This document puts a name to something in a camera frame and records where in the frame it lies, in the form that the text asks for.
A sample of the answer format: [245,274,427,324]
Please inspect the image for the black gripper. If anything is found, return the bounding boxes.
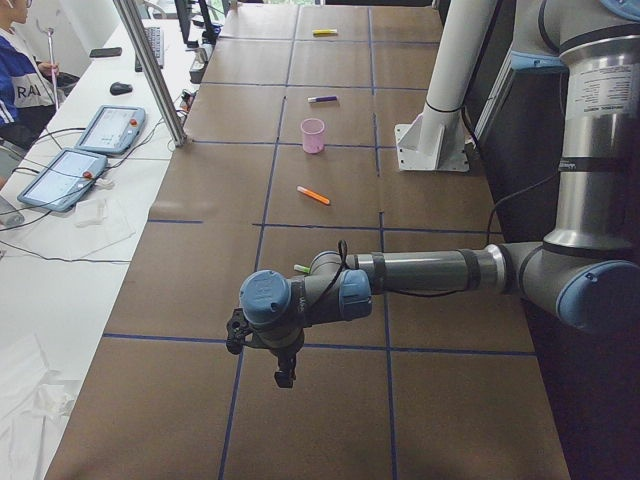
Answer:
[270,344,302,388]

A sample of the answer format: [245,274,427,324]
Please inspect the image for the green highlighter pen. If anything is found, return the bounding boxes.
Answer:
[293,264,310,274]

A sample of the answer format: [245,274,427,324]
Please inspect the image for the orange highlighter pen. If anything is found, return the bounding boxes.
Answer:
[296,185,331,206]

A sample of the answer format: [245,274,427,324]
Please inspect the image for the purple highlighter pen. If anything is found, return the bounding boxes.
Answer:
[307,95,339,104]

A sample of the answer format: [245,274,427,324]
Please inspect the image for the yellow highlighter pen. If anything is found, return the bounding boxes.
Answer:
[312,29,338,37]

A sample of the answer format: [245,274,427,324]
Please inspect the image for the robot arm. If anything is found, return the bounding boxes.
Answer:
[226,1,639,388]

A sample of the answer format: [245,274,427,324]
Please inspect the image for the crumpled white tissue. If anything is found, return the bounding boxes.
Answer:
[31,381,80,419]

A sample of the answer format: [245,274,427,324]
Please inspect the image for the white plastic wrapper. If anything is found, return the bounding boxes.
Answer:
[73,199,108,228]

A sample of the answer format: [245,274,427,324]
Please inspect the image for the near blue teach pendant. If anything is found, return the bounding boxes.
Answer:
[17,148,108,212]

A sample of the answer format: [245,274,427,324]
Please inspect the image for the blue teach pendant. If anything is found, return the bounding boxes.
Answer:
[75,105,146,155]
[17,148,108,212]

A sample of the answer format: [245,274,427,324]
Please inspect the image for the far blue teach pendant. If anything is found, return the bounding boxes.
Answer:
[75,105,146,155]

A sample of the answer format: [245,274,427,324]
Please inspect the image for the black computer mouse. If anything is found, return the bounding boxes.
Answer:
[109,82,133,96]

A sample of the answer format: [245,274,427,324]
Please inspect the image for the black keyboard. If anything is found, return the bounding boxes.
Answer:
[144,26,165,69]

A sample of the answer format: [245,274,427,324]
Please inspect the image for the black smartphone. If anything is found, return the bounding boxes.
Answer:
[89,47,122,59]

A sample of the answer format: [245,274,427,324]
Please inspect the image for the seated person blue jacket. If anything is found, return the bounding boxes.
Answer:
[0,0,79,150]

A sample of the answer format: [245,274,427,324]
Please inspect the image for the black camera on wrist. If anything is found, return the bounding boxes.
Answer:
[226,308,252,355]

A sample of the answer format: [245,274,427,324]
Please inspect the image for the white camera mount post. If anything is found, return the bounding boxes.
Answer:
[395,0,497,172]

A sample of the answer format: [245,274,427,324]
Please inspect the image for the aluminium frame post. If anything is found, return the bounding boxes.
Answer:
[113,0,187,147]

